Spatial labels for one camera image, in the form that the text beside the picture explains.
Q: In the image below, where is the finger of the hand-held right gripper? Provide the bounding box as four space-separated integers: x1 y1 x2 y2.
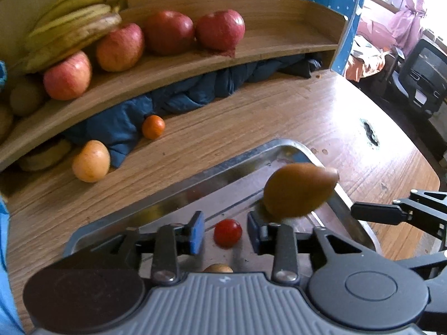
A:
351 188 447 240
394 249 447 280

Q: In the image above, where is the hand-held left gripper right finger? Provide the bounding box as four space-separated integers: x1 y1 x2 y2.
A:
247 211 378 284

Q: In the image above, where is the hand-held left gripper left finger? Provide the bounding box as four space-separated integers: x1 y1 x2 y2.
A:
112 211 206 285

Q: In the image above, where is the cherry tomato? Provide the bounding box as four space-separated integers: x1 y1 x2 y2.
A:
214 219 242 248

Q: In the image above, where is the metal tray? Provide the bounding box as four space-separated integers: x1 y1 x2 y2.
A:
63 139 381 262

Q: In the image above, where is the brown pear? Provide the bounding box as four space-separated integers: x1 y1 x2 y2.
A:
263 163 339 219

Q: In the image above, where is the brown kiwi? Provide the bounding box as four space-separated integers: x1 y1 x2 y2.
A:
9 77 46 117
203 263 234 273

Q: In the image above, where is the small orange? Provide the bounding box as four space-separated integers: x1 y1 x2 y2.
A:
142 115 166 140

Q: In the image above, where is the yellow-orange round fruit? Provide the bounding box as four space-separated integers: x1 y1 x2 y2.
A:
72 140 111 183

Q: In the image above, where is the dark blue cloth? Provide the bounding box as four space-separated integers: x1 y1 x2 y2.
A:
65 54 324 168

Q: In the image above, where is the black office chair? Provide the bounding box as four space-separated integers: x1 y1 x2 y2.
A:
396 38 447 119

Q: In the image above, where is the orange patterned cloth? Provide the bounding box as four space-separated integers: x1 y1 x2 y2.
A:
346 37 397 84

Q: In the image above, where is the light blue cloth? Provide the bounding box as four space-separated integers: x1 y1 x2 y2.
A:
0 195 25 335

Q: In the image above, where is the wooden shelf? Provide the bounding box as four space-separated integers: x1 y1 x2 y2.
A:
0 0 350 171

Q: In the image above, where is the red apple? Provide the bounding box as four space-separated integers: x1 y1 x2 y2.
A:
144 10 195 56
96 23 145 73
43 51 93 101
195 10 246 51

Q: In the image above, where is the pink cloth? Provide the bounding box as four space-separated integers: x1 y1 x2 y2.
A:
360 0 444 47

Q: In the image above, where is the bunch of bananas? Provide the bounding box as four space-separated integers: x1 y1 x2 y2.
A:
24 0 123 74

